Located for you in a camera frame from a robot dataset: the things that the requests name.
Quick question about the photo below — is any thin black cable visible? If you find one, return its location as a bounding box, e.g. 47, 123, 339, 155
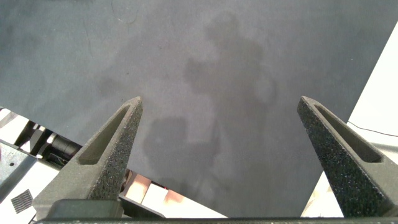
347, 120, 398, 138

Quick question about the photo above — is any dark mat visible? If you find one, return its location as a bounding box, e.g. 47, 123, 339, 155
0, 0, 398, 218

